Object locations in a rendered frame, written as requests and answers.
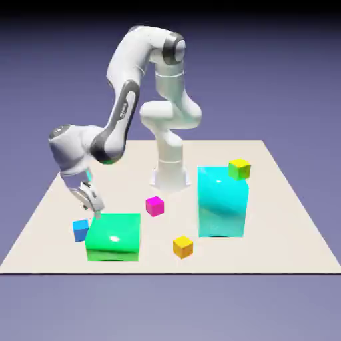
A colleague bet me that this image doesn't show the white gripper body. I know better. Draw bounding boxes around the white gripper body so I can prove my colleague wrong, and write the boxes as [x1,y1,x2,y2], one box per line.
[69,181,105,213]

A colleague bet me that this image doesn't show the small blue cube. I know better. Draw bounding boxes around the small blue cube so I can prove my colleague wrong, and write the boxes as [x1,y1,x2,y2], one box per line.
[72,219,90,243]

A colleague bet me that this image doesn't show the small magenta cube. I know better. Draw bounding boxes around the small magenta cube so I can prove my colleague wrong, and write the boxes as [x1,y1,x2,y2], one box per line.
[145,196,165,218]

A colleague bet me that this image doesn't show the small orange cube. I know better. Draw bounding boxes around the small orange cube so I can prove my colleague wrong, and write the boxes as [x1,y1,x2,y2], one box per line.
[172,235,194,260]

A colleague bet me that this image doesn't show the small yellow-green cube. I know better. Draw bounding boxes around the small yellow-green cube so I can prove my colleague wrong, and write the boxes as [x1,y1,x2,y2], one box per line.
[227,157,252,182]

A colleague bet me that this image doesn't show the large green box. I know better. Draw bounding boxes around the large green box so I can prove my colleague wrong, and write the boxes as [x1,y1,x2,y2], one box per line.
[85,212,141,262]

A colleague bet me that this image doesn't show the large cyan box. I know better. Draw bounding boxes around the large cyan box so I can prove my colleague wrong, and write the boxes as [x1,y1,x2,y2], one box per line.
[197,165,250,238]

